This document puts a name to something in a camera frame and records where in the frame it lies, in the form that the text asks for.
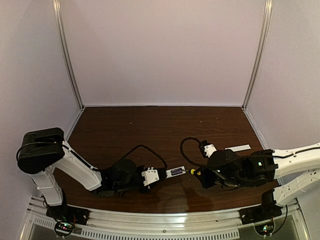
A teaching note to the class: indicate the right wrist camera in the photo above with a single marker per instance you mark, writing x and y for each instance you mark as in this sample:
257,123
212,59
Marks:
206,149

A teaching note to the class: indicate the aluminium corner post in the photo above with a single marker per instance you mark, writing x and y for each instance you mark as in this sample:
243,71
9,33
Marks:
263,37
66,54

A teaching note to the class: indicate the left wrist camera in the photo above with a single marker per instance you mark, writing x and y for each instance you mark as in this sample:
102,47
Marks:
150,176

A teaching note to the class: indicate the white remote control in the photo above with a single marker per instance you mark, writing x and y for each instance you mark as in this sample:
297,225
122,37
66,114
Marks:
169,173

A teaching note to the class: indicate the aluminium corner post right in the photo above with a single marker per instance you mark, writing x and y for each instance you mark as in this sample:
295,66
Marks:
263,37

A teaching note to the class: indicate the purple battery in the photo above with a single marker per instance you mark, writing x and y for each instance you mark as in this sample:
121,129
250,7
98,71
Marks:
176,170

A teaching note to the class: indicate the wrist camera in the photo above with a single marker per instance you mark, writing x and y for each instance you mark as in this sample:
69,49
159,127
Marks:
150,176
206,149

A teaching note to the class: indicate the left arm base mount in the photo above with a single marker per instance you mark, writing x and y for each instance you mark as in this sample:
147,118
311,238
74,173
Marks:
69,214

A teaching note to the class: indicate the aluminium front rail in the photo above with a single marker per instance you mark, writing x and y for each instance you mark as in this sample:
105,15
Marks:
293,228

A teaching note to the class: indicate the white battery cover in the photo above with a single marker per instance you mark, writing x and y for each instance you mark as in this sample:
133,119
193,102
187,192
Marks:
239,148

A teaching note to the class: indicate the aluminium corner post left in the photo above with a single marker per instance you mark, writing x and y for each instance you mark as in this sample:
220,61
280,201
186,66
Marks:
66,54

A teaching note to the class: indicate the perforated cable tray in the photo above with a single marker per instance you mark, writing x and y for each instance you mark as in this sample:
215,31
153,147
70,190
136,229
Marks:
43,229

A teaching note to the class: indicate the yellow handled screwdriver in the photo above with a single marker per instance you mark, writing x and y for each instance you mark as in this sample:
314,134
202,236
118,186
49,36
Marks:
193,171

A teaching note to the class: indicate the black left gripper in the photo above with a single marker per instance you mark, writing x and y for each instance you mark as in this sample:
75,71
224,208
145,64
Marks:
162,173

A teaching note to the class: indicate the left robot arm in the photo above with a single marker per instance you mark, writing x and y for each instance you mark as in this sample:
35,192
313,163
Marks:
42,150

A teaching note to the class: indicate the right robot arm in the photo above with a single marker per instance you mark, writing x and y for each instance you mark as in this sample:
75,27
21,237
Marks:
265,166

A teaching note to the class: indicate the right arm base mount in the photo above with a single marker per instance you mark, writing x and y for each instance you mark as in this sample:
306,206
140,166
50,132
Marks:
259,213

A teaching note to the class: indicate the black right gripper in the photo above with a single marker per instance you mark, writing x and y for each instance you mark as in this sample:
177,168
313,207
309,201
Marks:
206,175

